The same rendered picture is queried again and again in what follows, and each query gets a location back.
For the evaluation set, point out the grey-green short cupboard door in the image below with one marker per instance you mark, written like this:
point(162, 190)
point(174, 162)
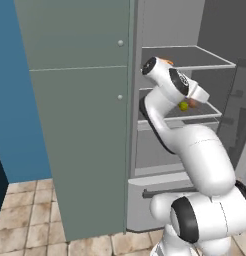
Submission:
point(75, 33)

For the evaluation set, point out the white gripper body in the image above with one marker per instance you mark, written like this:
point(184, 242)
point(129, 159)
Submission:
point(201, 93)

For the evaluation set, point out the brown onion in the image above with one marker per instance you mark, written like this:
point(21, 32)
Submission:
point(193, 103)

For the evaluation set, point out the grey-green tall cupboard door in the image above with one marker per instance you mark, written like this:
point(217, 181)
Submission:
point(85, 150)

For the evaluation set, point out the round grey cupboard knob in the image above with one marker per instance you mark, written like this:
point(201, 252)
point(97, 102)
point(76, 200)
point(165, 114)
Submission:
point(120, 43)
point(120, 97)

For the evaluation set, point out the dark blue cabinet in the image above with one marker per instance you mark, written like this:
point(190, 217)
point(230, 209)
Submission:
point(0, 186)

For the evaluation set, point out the grey fridge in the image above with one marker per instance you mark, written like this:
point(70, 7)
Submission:
point(168, 23)

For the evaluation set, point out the grey fridge crisper drawer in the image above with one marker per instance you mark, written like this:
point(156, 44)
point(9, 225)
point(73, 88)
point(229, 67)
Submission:
point(146, 146)

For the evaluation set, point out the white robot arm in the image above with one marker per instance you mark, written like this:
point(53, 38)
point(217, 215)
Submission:
point(205, 160)

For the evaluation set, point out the orange shrimp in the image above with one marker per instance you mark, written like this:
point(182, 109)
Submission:
point(168, 61)

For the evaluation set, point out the glass fridge shelf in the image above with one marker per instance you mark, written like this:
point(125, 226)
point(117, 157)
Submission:
point(195, 58)
point(208, 111)

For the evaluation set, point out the green pear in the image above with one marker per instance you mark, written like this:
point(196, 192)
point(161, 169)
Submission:
point(183, 106)

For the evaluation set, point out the dark grey fridge door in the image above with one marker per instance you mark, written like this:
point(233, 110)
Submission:
point(233, 40)

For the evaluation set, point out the grey freezer drawer front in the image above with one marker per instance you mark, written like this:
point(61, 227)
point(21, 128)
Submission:
point(138, 206)

